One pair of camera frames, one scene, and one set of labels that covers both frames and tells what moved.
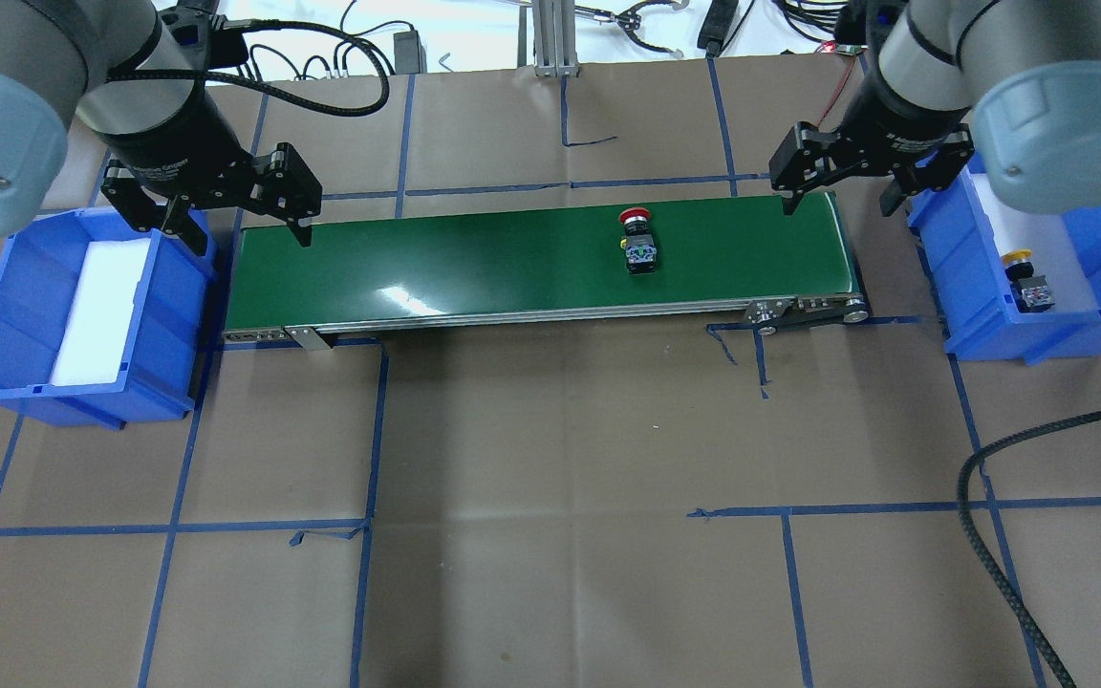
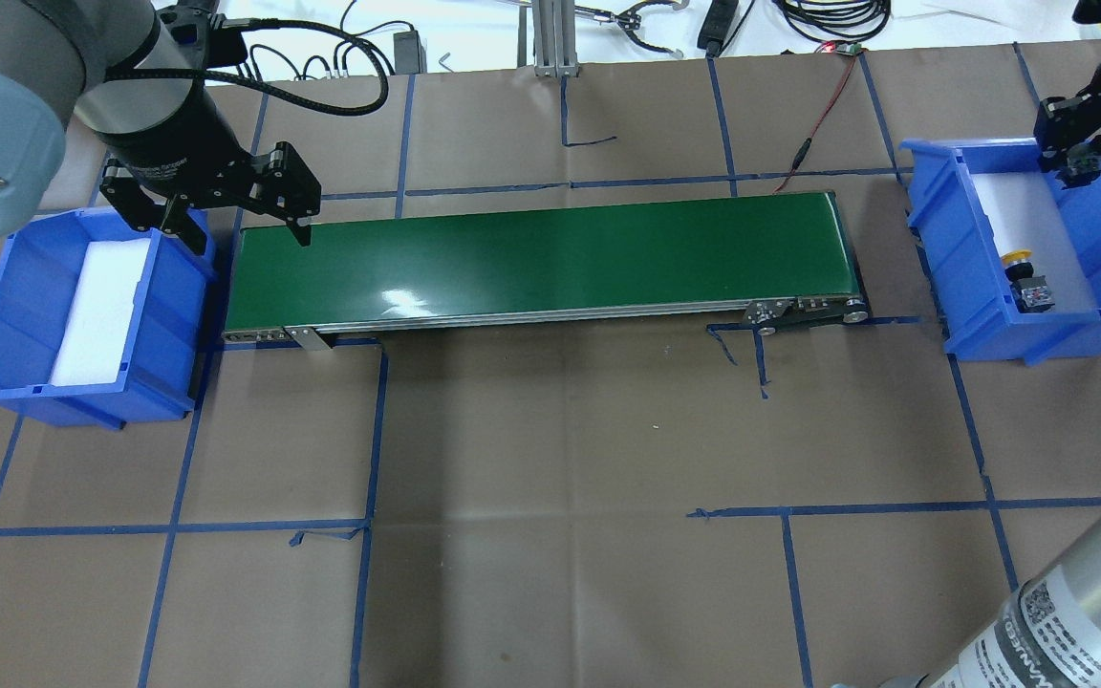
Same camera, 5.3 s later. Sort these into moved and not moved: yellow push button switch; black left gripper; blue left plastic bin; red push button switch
Moved: red push button switch
Not moved: blue left plastic bin; black left gripper; yellow push button switch
